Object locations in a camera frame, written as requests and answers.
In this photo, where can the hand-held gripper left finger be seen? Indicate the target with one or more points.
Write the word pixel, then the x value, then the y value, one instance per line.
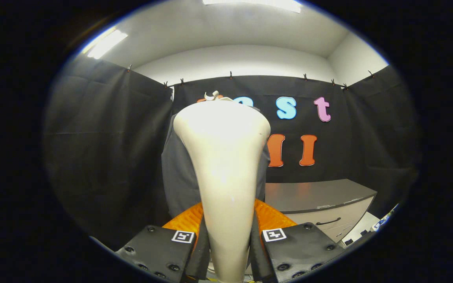
pixel 155 247

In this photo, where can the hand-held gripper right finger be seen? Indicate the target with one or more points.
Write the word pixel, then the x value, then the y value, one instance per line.
pixel 301 247

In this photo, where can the grey button shirt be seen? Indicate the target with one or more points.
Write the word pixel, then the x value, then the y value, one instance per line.
pixel 179 177

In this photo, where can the cream garment steamer head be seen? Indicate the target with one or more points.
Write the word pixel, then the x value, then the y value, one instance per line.
pixel 222 165

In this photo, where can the cream clothes hanger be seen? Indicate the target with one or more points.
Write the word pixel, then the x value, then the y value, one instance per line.
pixel 212 96

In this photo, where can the grey cabinet with dark top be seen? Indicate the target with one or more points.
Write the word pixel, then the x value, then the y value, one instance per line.
pixel 317 192

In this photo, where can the black backdrop cloth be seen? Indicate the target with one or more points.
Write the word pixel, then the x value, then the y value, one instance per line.
pixel 104 157

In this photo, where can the wide ceiling light panel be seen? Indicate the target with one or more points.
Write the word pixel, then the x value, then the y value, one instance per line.
pixel 254 3

